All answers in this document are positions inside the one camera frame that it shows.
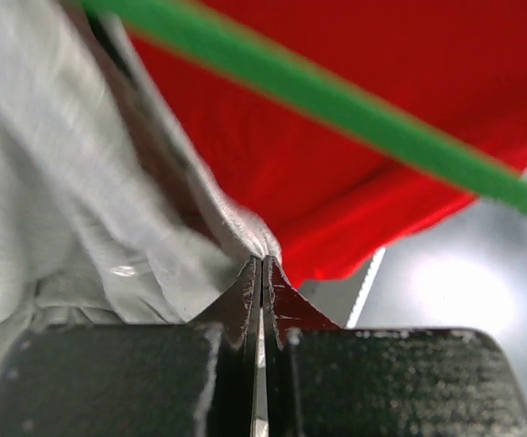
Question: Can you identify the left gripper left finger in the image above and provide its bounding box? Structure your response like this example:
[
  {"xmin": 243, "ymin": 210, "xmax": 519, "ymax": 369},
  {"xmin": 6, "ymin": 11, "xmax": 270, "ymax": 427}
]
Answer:
[{"xmin": 0, "ymin": 259, "xmax": 262, "ymax": 436}]

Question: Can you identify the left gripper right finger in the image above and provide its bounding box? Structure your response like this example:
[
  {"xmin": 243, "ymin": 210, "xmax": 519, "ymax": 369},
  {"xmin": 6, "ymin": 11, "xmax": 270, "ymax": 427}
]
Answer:
[{"xmin": 261, "ymin": 257, "xmax": 527, "ymax": 436}]

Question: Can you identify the red t shirt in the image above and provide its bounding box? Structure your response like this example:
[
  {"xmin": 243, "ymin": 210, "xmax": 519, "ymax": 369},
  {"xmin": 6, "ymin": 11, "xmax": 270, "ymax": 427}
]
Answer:
[{"xmin": 131, "ymin": 1, "xmax": 527, "ymax": 285}]

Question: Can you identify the grey t shirt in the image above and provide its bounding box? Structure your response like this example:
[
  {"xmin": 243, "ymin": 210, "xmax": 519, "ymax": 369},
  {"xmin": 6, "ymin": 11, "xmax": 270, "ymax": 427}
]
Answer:
[{"xmin": 0, "ymin": 1, "xmax": 281, "ymax": 358}]

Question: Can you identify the green velvet hanger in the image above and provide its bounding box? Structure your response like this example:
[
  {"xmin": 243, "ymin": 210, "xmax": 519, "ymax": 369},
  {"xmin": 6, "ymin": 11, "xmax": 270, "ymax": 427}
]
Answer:
[{"xmin": 82, "ymin": 1, "xmax": 527, "ymax": 216}]

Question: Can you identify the white cable duct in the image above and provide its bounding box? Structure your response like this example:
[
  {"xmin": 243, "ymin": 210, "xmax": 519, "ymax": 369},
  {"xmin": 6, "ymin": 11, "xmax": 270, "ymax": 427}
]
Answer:
[{"xmin": 344, "ymin": 248, "xmax": 387, "ymax": 329}]

